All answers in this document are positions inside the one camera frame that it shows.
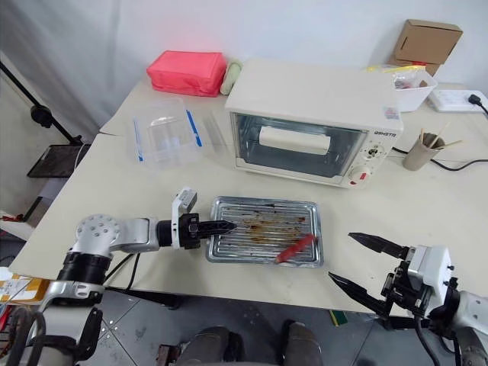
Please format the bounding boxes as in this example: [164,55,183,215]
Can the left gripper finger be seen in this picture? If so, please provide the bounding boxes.
[198,227,239,239]
[197,219,239,231]

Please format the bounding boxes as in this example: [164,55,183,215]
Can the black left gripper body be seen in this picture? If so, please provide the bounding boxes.
[178,213,201,251]

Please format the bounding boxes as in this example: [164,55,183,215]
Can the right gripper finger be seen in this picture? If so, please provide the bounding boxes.
[328,271,390,319]
[347,232,412,261]

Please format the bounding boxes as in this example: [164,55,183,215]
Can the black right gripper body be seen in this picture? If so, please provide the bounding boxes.
[380,260,432,319]

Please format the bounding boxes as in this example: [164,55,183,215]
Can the silver metal baking tray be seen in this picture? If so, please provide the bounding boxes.
[205,195,325,268]

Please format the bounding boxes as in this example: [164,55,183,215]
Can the red sausage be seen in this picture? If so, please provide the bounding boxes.
[274,233,317,265]

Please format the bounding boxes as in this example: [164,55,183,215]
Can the cream toaster oven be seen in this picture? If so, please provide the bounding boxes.
[224,58,405,190]

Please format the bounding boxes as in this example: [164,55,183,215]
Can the dark rounded shape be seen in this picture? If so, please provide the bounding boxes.
[281,319,324,366]
[178,325,244,366]

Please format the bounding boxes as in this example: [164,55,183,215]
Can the beige paper cup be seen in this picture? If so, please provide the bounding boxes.
[403,130,446,172]

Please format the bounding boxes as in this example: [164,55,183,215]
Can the clear plastic box blue clips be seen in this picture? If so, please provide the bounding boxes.
[127,96,203,173]

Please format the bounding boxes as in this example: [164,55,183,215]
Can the pale green rolled cloth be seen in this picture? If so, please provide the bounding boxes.
[220,59,244,97]

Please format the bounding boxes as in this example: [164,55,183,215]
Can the white plastic bin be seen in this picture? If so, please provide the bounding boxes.
[380,64,439,114]

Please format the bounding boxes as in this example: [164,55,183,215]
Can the pink box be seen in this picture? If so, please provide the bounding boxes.
[146,50,228,98]

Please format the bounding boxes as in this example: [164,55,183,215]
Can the white power strip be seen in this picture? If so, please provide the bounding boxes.
[425,88,486,114]

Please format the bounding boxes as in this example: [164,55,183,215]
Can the yellow cardboard box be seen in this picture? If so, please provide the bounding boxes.
[0,274,51,307]

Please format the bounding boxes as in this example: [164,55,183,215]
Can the clear zip bag yellow strip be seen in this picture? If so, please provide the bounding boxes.
[367,63,427,91]

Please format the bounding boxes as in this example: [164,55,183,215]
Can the large brown cardboard box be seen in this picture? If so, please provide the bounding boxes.
[393,18,464,65]

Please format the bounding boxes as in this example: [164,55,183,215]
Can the black stand pole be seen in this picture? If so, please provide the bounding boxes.
[0,59,84,146]

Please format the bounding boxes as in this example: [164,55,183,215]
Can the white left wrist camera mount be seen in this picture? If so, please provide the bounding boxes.
[170,186,200,251]

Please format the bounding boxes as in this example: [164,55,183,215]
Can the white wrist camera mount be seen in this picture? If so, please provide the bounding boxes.
[405,245,454,303]
[170,186,200,251]

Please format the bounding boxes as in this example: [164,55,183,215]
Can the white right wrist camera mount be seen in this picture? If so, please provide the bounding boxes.
[405,245,454,303]

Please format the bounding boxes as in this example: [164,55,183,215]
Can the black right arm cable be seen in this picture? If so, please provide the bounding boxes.
[413,316,445,366]

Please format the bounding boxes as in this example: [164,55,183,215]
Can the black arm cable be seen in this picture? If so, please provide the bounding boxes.
[103,250,181,308]
[413,316,445,366]

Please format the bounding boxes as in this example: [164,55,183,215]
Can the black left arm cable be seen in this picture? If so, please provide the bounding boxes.
[103,250,181,308]

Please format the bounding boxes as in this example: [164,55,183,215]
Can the black oven power cable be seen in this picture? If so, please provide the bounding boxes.
[391,146,488,172]

